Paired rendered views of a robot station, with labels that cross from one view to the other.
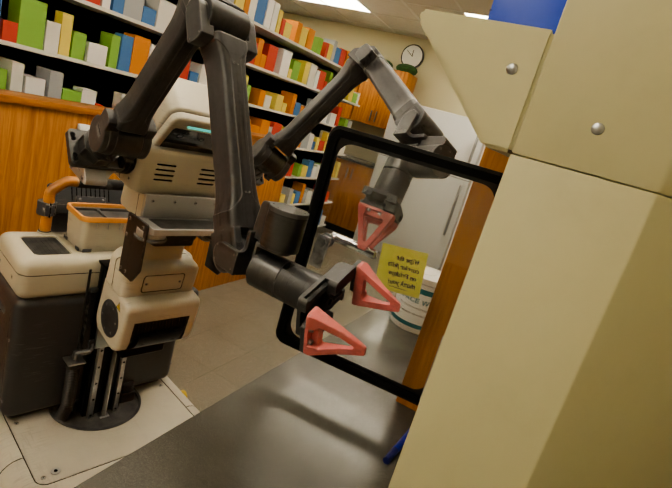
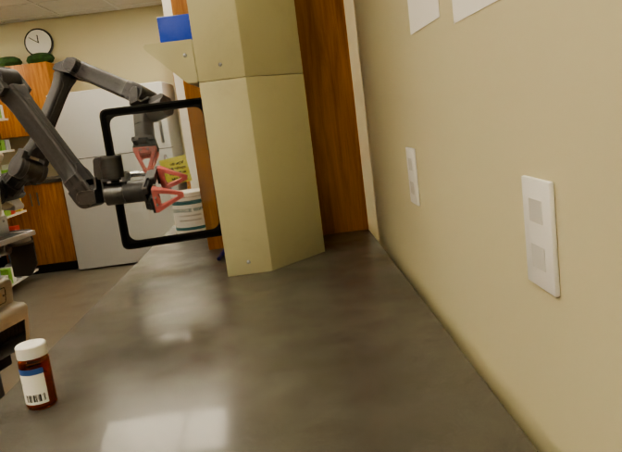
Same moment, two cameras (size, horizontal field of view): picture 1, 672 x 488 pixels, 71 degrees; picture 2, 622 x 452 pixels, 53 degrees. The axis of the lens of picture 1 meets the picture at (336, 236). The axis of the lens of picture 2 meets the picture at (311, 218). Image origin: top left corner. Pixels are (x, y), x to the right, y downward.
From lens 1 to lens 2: 110 cm
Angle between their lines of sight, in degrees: 25
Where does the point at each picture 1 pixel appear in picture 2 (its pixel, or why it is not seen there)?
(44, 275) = not seen: outside the picture
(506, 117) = (191, 71)
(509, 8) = (166, 25)
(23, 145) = not seen: outside the picture
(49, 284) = not seen: outside the picture
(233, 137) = (53, 137)
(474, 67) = (172, 58)
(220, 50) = (18, 94)
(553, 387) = (251, 151)
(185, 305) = (18, 310)
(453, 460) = (236, 198)
